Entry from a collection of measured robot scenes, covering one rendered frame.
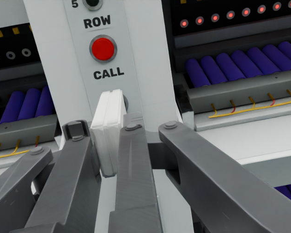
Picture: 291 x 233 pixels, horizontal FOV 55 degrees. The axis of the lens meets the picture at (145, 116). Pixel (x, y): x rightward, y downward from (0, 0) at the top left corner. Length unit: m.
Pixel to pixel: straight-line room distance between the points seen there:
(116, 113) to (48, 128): 0.17
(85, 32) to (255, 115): 0.18
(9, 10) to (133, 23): 0.09
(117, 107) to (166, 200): 0.13
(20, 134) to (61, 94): 0.11
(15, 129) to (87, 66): 0.13
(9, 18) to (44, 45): 0.03
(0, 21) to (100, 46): 0.08
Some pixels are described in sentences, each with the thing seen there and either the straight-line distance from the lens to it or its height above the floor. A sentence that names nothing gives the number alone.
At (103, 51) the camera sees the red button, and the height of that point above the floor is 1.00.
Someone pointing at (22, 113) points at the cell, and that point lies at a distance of 0.35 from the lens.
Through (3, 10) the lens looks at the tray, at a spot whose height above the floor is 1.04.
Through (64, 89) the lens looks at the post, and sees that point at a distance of 0.22.
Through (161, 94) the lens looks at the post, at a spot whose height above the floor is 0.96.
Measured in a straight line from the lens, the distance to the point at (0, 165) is 0.32.
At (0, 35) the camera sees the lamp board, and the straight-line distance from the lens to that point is 0.40.
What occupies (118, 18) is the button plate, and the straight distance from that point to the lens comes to 0.21.
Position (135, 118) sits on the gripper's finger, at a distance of 0.16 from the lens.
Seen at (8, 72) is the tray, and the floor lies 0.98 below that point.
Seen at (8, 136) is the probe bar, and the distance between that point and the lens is 0.33.
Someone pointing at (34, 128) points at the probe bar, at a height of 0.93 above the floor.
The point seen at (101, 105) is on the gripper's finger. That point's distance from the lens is 0.17.
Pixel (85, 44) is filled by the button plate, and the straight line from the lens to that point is 0.21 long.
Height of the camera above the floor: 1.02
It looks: 20 degrees down
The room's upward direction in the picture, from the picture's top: 10 degrees counter-clockwise
